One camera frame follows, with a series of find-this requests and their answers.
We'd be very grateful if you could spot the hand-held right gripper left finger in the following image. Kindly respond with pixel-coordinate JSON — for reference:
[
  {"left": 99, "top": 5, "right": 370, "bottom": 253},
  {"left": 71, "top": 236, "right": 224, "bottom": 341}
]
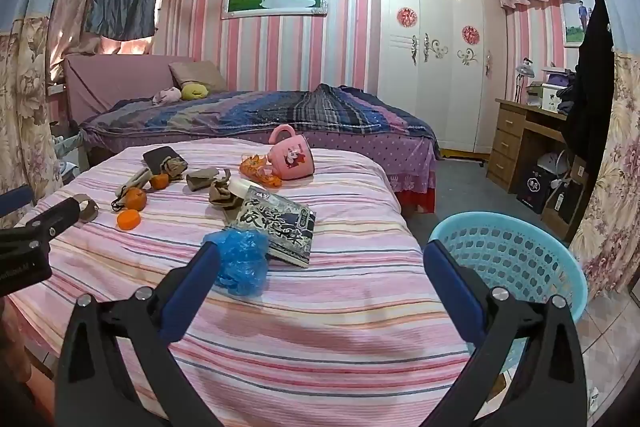
[{"left": 54, "top": 241, "right": 222, "bottom": 427}]

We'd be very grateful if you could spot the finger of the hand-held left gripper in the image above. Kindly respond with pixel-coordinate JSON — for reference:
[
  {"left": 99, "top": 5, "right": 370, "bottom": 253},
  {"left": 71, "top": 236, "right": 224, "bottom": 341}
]
[
  {"left": 0, "top": 198, "right": 84, "bottom": 258},
  {"left": 0, "top": 185, "right": 36, "bottom": 217}
]

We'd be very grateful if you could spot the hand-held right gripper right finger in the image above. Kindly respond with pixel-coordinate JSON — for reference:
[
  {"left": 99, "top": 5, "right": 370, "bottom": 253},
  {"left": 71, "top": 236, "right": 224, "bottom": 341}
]
[{"left": 420, "top": 239, "right": 588, "bottom": 427}]

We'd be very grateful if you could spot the cardboard tape roll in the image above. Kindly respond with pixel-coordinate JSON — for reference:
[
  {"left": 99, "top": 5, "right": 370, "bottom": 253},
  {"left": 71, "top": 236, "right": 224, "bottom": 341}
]
[{"left": 75, "top": 194, "right": 100, "bottom": 223}]

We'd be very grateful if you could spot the blue plastic bag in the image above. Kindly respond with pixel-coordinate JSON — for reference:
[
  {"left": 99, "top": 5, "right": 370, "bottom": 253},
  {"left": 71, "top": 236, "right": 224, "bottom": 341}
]
[{"left": 202, "top": 229, "right": 269, "bottom": 298}]

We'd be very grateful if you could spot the light blue plastic basket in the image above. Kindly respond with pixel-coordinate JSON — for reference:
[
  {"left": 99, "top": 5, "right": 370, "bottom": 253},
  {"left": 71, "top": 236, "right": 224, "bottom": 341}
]
[{"left": 427, "top": 211, "right": 589, "bottom": 400}]

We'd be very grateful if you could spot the brown stocking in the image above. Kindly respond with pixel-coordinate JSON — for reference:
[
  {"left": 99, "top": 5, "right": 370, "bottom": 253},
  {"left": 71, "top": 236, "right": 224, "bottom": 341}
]
[
  {"left": 208, "top": 179, "right": 244, "bottom": 211},
  {"left": 159, "top": 156, "right": 189, "bottom": 181}
]

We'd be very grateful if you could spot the floral curtain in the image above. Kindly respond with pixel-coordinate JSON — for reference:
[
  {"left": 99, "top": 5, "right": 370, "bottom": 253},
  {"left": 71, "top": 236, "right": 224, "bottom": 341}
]
[
  {"left": 569, "top": 51, "right": 640, "bottom": 305},
  {"left": 0, "top": 0, "right": 68, "bottom": 230}
]

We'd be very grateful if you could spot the small brown pouch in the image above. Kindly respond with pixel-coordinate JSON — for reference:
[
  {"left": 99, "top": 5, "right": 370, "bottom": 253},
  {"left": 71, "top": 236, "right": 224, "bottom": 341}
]
[{"left": 186, "top": 167, "right": 222, "bottom": 193}]

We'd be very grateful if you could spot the black bag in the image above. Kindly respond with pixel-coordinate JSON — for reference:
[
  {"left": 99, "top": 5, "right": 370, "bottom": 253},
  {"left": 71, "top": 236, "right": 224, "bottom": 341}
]
[{"left": 516, "top": 164, "right": 559, "bottom": 215}]

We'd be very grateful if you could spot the orange small toy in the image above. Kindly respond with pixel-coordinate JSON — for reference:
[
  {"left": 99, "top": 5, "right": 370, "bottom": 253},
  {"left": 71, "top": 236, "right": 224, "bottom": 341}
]
[{"left": 238, "top": 154, "right": 284, "bottom": 188}]

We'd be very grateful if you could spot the cardboard box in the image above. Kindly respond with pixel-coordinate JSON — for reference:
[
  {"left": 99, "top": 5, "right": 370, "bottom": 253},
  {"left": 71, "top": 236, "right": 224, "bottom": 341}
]
[{"left": 542, "top": 157, "right": 588, "bottom": 240}]

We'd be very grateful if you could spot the pink headboard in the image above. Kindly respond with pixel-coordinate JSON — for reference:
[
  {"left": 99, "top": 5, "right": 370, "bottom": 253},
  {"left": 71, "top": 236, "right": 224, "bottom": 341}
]
[{"left": 62, "top": 54, "right": 202, "bottom": 128}]

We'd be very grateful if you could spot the wooden desk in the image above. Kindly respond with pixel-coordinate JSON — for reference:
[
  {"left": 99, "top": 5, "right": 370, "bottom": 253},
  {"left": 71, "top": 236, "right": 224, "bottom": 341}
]
[{"left": 486, "top": 98, "right": 583, "bottom": 195}]

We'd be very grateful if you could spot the white fan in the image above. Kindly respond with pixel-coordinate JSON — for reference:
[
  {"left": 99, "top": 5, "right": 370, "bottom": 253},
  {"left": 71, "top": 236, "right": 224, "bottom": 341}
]
[{"left": 536, "top": 150, "right": 572, "bottom": 180}]

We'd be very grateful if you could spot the pink cartoon mug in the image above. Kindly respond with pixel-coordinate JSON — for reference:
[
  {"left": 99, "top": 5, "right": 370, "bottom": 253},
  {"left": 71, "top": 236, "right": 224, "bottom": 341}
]
[{"left": 268, "top": 124, "right": 315, "bottom": 180}]

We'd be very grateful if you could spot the pink plush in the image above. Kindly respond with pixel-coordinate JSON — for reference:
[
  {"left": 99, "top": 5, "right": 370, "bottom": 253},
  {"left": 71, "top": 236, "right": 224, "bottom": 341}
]
[{"left": 152, "top": 87, "right": 182, "bottom": 106}]

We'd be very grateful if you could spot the purple bed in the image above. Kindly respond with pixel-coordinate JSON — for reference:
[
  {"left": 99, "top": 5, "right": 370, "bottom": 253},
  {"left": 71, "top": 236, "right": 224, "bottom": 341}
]
[{"left": 79, "top": 84, "right": 442, "bottom": 214}]

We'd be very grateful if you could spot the plaid striped quilt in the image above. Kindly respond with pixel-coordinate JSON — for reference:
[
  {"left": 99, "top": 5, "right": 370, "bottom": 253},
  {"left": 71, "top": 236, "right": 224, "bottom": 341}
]
[{"left": 80, "top": 84, "right": 441, "bottom": 148}]

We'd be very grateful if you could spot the yellow green plush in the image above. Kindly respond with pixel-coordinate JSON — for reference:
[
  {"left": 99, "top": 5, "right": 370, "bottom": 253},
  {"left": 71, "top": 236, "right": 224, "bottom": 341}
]
[{"left": 181, "top": 82, "right": 209, "bottom": 102}]

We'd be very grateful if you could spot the brown pillow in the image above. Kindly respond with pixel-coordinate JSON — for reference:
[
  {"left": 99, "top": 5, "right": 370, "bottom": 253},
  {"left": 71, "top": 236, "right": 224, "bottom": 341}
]
[{"left": 168, "top": 60, "right": 227, "bottom": 92}]

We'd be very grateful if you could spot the white box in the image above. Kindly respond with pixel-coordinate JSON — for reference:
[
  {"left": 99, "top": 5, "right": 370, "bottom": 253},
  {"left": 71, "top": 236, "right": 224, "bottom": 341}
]
[{"left": 539, "top": 84, "right": 567, "bottom": 112}]

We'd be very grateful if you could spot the white wardrobe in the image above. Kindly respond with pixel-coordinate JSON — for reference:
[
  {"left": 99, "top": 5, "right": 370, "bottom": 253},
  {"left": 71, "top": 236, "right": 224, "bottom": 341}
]
[{"left": 376, "top": 0, "right": 509, "bottom": 156}]

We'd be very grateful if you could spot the desk lamp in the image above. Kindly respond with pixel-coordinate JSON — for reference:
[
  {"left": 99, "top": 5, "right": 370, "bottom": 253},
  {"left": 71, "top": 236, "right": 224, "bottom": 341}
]
[{"left": 514, "top": 57, "right": 537, "bottom": 104}]

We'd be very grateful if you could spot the purple box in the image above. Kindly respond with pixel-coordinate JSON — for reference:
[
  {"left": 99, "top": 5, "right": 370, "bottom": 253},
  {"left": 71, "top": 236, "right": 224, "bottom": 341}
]
[{"left": 546, "top": 71, "right": 582, "bottom": 88}]

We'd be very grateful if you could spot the black hanging coat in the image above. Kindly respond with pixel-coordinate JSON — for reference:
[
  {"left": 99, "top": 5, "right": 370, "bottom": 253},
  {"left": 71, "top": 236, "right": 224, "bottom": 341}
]
[{"left": 559, "top": 0, "right": 629, "bottom": 164}]

